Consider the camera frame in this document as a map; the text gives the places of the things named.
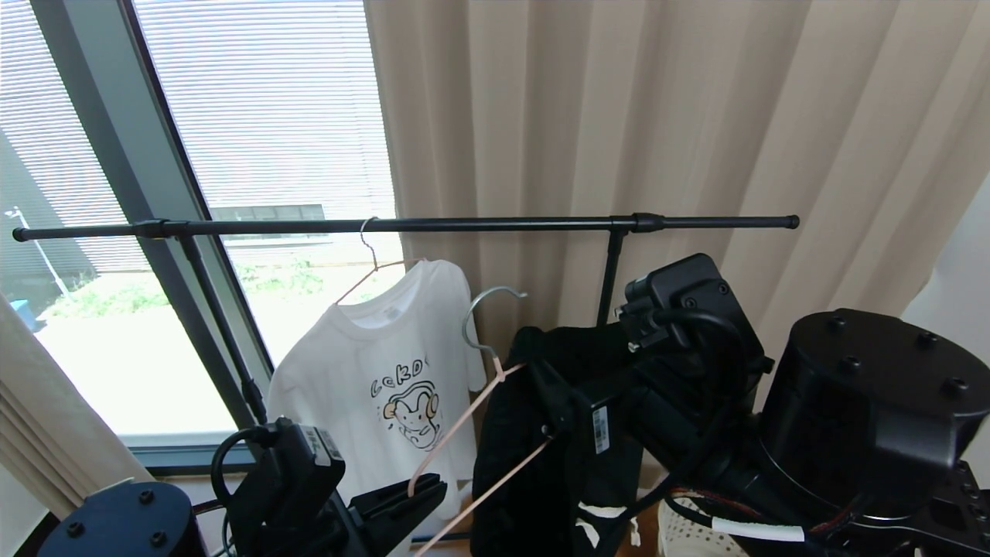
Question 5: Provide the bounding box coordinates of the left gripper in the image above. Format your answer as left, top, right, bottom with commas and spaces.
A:
309, 473, 449, 557

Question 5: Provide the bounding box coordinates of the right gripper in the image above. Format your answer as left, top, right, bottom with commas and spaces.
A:
575, 378, 756, 486

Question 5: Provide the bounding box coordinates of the black garment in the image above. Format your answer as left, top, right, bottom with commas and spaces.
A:
470, 325, 644, 557

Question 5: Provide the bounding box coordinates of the white garment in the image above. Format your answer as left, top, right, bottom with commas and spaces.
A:
265, 259, 488, 554

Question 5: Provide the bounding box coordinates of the pink clothes hanger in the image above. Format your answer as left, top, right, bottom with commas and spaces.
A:
334, 218, 426, 306
408, 286, 558, 557

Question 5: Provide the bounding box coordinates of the white laundry basket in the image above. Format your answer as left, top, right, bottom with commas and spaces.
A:
657, 499, 751, 557

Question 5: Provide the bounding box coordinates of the black clothes rack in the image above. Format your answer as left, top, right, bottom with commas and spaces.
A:
13, 213, 800, 542

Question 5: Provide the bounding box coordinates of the beige curtain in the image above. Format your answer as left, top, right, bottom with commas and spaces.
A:
364, 0, 990, 465
0, 294, 155, 521

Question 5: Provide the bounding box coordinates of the black cable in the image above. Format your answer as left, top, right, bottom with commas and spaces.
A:
599, 308, 749, 557
210, 424, 279, 557

